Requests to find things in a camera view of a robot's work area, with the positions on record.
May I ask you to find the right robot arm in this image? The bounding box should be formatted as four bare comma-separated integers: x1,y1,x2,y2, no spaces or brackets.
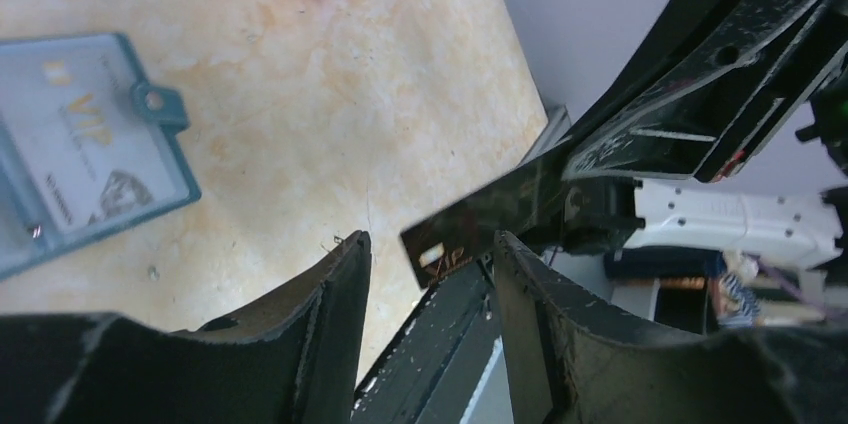
563,0,847,269

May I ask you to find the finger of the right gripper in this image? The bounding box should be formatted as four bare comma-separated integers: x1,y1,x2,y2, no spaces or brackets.
563,0,830,180

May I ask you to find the teal card holder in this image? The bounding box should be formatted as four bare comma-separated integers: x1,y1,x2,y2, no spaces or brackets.
1,33,201,278

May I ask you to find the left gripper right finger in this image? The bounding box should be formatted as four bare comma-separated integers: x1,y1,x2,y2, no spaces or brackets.
493,231,847,423

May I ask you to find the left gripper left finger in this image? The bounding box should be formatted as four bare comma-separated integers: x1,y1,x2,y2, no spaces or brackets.
1,231,372,423

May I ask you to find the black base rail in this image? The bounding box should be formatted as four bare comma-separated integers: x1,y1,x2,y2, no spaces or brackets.
350,264,501,424

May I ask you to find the silver VIP credit card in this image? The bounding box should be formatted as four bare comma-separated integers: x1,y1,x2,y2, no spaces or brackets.
1,42,186,233

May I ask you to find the black VIP credit card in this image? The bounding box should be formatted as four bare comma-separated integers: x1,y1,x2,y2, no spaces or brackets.
400,151,566,289

